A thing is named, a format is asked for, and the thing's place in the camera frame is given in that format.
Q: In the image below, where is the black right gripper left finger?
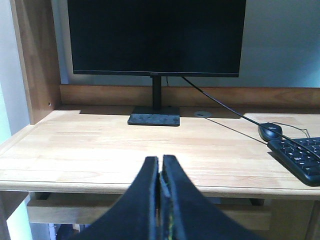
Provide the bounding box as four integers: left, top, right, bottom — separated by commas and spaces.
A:
71, 156, 159, 240

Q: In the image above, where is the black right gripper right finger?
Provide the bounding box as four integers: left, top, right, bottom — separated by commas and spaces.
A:
159, 155, 260, 240

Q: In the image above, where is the wooden desk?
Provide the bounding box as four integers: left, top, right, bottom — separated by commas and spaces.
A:
0, 0, 320, 240

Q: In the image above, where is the black computer mouse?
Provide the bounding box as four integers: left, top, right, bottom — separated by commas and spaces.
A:
257, 122, 283, 142

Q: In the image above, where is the black keyboard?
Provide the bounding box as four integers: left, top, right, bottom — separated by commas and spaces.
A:
267, 137, 320, 187

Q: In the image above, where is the black computer monitor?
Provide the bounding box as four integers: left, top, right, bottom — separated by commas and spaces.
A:
67, 0, 247, 127

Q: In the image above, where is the black monitor cable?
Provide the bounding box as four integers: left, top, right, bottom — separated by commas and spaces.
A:
181, 76, 320, 161

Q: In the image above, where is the thin black mouse cable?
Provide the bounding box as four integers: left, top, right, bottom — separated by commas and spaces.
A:
199, 115, 311, 146

